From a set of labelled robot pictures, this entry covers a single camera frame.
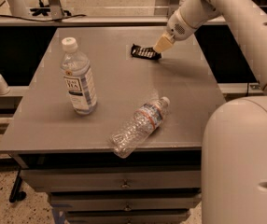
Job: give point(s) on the grey drawer cabinet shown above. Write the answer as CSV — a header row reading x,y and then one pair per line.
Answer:
x,y
68,156

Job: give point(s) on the black rxbar chocolate wrapper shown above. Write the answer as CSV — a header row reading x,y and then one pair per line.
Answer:
x,y
144,53

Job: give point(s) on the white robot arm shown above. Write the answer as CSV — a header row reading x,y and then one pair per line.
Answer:
x,y
234,151

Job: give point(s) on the lying clear plastic bottle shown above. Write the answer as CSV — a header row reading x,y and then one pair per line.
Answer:
x,y
144,121

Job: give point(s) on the grey metal shelf rail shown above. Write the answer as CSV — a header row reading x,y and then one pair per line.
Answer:
x,y
85,21

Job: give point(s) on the upright blue label water bottle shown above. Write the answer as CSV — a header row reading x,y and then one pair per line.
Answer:
x,y
77,75

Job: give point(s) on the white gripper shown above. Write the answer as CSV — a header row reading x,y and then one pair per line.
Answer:
x,y
177,28

